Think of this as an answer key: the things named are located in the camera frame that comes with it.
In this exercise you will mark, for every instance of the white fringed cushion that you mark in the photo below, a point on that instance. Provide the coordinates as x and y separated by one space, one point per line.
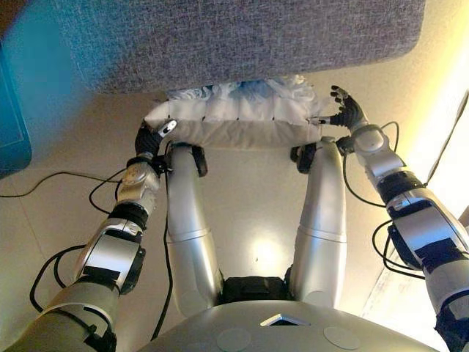
249 128

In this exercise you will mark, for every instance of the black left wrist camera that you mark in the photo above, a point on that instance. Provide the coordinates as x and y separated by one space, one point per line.
161 164

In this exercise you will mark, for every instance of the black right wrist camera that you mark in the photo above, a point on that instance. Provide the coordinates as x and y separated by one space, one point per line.
345 144

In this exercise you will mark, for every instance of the grey fabric tub armchair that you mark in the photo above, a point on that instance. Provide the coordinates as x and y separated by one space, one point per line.
238 40

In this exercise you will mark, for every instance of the silver robot left leg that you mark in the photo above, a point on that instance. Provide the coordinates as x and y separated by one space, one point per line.
187 220

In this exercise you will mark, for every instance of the silver robot leg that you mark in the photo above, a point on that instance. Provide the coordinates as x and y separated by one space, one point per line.
324 220
187 220

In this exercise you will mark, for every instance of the large glossy colourful screen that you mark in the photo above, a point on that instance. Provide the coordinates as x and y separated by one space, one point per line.
12 121

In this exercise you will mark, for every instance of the silver robot right leg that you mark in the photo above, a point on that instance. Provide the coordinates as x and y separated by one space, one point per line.
324 220

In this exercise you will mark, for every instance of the silver robot torso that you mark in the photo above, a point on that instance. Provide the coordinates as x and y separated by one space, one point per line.
286 330

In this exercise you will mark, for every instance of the robot right hand black glove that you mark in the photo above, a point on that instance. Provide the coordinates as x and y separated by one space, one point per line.
350 111

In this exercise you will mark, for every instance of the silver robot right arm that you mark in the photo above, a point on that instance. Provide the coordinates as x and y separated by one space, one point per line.
417 220

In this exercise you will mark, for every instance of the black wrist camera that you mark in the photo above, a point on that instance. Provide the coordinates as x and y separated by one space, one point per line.
345 144
161 164

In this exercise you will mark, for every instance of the robot left hand black glove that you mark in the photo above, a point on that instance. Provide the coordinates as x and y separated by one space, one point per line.
146 141

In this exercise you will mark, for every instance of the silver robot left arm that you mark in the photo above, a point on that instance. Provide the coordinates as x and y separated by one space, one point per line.
106 256

